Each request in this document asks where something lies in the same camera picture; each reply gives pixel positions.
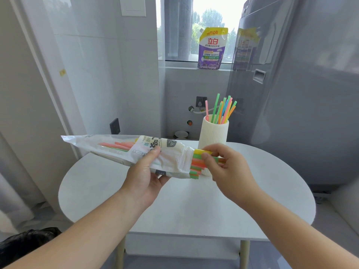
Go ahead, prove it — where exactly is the person's left hand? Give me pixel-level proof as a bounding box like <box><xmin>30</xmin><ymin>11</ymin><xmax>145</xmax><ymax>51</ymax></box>
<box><xmin>120</xmin><ymin>147</ymin><xmax>171</xmax><ymax>211</ymax></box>

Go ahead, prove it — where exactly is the person's right hand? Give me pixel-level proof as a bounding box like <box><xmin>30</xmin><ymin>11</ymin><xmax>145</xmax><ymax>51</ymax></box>
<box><xmin>201</xmin><ymin>143</ymin><xmax>262</xmax><ymax>208</ymax></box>

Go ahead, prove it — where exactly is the green drinking straw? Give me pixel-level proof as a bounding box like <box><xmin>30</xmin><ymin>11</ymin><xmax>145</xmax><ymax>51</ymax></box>
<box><xmin>193</xmin><ymin>154</ymin><xmax>226</xmax><ymax>163</ymax></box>

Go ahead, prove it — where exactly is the white plastic straw bag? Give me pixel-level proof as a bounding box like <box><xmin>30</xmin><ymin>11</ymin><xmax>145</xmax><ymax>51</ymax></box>
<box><xmin>61</xmin><ymin>134</ymin><xmax>214</xmax><ymax>180</ymax></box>

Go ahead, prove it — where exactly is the person's left forearm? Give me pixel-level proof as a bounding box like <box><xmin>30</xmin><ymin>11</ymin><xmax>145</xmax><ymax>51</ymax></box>
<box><xmin>5</xmin><ymin>189</ymin><xmax>153</xmax><ymax>269</ymax></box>

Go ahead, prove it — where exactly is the person's right forearm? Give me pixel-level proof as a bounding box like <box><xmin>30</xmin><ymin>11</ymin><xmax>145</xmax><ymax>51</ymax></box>
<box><xmin>238</xmin><ymin>185</ymin><xmax>359</xmax><ymax>269</ymax></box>

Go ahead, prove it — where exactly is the bundle of packed colourful straws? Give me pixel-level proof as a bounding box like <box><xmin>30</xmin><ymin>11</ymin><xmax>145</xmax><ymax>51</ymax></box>
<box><xmin>98</xmin><ymin>141</ymin><xmax>223</xmax><ymax>180</ymax></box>

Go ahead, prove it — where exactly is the white ribbed cup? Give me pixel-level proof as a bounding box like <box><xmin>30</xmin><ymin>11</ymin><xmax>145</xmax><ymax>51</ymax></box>
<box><xmin>198</xmin><ymin>114</ymin><xmax>229</xmax><ymax>177</ymax></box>

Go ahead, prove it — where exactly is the bunch of loose colourful straws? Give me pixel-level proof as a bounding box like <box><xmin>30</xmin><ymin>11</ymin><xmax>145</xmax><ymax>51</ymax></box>
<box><xmin>205</xmin><ymin>93</ymin><xmax>238</xmax><ymax>124</ymax></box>

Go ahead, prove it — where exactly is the wooden table leg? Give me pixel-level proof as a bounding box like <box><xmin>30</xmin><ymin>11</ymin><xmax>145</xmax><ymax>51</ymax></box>
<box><xmin>240</xmin><ymin>240</ymin><xmax>251</xmax><ymax>269</ymax></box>
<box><xmin>116</xmin><ymin>235</ymin><xmax>126</xmax><ymax>269</ymax></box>

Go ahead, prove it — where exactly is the grey washing machine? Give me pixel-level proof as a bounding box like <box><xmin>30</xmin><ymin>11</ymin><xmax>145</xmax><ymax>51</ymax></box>
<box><xmin>225</xmin><ymin>0</ymin><xmax>359</xmax><ymax>188</ymax></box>

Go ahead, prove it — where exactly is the purple detergent pouch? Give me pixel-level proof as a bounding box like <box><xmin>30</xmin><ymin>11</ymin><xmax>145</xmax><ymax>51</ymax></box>
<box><xmin>197</xmin><ymin>27</ymin><xmax>229</xmax><ymax>70</ymax></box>

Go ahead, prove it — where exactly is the window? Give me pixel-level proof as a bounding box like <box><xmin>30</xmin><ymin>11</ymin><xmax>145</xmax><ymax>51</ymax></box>
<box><xmin>156</xmin><ymin>0</ymin><xmax>251</xmax><ymax>65</ymax></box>

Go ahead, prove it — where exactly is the black plastic bag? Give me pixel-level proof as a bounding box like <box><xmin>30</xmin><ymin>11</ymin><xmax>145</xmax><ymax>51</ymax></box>
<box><xmin>0</xmin><ymin>227</ymin><xmax>62</xmax><ymax>269</ymax></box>

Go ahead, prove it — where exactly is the black wall socket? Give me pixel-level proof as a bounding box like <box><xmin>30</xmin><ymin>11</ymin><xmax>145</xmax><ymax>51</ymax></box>
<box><xmin>109</xmin><ymin>118</ymin><xmax>121</xmax><ymax>135</ymax></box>

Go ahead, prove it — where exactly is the white door frame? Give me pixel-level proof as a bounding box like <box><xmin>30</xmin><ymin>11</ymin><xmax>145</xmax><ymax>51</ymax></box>
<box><xmin>8</xmin><ymin>0</ymin><xmax>88</xmax><ymax>156</ymax></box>

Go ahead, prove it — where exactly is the white wall panel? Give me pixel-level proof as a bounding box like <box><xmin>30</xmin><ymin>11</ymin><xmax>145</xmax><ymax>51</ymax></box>
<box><xmin>119</xmin><ymin>0</ymin><xmax>146</xmax><ymax>17</ymax></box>

